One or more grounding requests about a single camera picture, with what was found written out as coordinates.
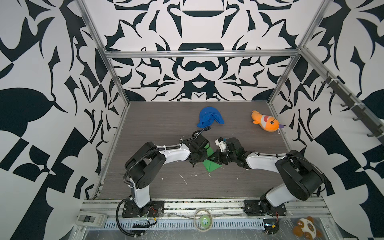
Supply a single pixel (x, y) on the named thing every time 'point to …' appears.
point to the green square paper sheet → (210, 165)
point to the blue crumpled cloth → (207, 115)
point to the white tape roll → (194, 219)
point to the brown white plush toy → (306, 227)
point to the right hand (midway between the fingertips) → (209, 157)
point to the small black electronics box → (271, 225)
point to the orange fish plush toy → (267, 122)
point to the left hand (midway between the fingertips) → (207, 155)
